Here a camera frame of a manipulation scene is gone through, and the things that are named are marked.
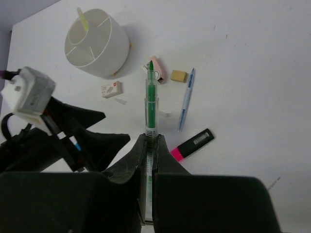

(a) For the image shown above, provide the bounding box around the clear pen cap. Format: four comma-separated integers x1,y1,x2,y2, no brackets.
115,98,127,105
159,111,172,118

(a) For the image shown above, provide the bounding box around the yellow highlighter pen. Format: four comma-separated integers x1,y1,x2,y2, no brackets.
76,7,88,32

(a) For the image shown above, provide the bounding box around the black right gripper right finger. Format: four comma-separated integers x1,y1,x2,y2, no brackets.
152,135,281,233

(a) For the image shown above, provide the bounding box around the white boxed eraser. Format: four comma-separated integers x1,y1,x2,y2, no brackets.
101,81,123,99

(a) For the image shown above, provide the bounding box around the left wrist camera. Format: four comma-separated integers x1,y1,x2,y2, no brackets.
0,67,56,115

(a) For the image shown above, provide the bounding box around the pink capped black highlighter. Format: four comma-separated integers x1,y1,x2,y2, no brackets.
171,128,215,162

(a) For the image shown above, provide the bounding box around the blue ballpoint pen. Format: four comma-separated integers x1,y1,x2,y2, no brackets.
178,68,195,132

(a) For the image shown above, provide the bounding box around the green pen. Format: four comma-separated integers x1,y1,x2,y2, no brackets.
145,61,158,223

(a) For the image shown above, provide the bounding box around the tan eraser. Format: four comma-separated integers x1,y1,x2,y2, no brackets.
170,70,187,83

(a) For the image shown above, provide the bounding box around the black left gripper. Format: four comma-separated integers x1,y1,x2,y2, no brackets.
0,97,130,173

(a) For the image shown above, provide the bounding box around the white round divided organizer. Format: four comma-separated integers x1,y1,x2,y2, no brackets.
65,9,130,78

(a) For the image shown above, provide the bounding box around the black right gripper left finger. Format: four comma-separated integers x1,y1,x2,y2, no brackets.
0,135,146,233

